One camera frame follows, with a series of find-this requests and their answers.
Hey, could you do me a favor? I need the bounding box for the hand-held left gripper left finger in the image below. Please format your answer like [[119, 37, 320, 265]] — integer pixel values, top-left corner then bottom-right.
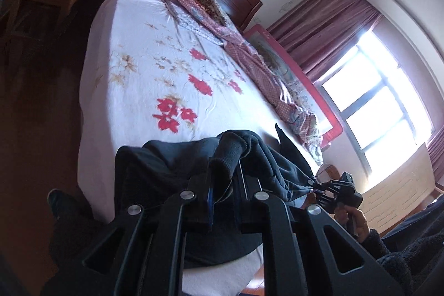
[[82, 167, 223, 296]]

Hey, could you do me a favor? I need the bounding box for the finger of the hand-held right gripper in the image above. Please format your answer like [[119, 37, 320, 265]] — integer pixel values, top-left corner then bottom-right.
[[314, 191, 335, 212], [311, 179, 342, 190]]

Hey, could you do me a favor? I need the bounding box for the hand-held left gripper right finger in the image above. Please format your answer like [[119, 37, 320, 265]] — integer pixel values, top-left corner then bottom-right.
[[236, 174, 405, 296]]

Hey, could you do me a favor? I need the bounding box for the dark navy sweatshirt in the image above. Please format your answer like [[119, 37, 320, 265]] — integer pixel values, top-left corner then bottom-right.
[[114, 124, 317, 269]]

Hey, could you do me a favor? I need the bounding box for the person's right forearm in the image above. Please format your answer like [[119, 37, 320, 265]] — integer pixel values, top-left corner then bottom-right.
[[359, 229, 444, 296]]

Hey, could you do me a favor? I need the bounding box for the person's right hand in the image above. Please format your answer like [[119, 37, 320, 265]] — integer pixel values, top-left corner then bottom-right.
[[334, 204, 371, 242]]

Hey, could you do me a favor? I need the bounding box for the white slatted radiator cover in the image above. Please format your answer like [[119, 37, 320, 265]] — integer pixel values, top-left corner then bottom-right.
[[361, 142, 436, 237]]

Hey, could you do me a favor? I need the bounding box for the window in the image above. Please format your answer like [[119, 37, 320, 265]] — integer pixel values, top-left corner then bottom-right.
[[318, 30, 436, 179]]

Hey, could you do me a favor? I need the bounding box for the patterned pink quilt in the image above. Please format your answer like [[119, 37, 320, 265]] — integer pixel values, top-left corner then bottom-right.
[[137, 0, 324, 165]]

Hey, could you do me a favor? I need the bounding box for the person's leg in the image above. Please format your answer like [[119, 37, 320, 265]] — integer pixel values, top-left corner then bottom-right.
[[41, 192, 118, 296]]

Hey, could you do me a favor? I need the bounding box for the bed with floral sheet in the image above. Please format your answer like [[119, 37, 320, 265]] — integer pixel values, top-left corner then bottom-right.
[[77, 0, 324, 296]]

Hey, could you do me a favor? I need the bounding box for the person's shoe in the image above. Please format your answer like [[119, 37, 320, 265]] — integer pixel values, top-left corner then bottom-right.
[[46, 189, 81, 217]]

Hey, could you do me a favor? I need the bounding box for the purple curtain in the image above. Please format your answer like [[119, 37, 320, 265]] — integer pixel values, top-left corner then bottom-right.
[[266, 0, 385, 82]]

